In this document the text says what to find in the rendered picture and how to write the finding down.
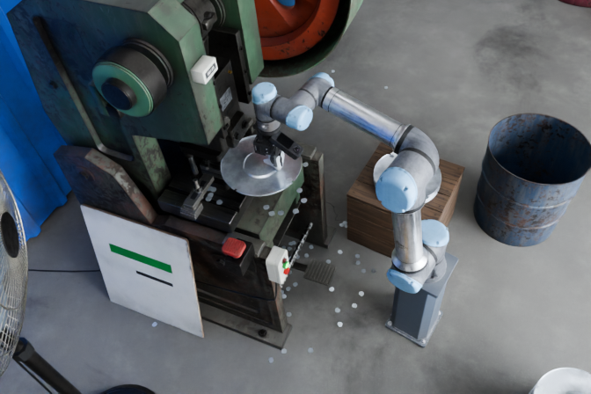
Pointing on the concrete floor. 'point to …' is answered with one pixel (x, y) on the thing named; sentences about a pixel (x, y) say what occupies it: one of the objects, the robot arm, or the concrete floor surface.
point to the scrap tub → (529, 177)
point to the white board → (145, 268)
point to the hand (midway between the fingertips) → (280, 167)
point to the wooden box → (375, 234)
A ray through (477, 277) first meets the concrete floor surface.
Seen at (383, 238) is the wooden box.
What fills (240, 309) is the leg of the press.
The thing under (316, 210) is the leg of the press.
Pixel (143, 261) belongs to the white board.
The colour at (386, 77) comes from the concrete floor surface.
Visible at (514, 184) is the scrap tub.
